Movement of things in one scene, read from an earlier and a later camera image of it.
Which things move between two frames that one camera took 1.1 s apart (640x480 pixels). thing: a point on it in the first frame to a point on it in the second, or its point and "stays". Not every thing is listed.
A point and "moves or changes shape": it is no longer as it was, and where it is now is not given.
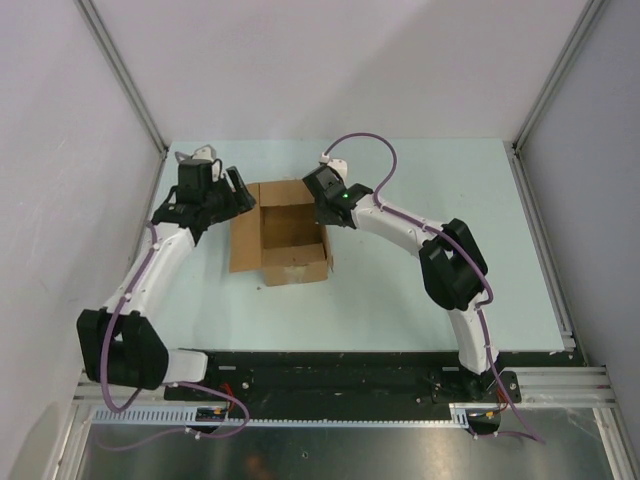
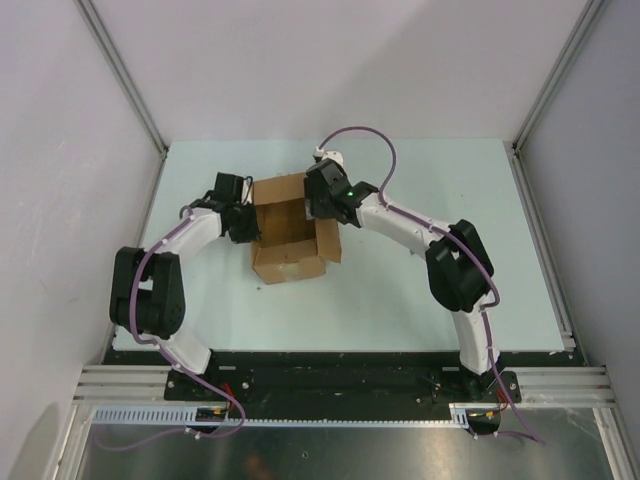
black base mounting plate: x=343 y=381 stays
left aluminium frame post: x=124 y=70 stays
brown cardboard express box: x=280 y=235 moves or changes shape
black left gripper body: x=221 y=199 to x=246 y=229
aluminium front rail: x=547 y=387 stays
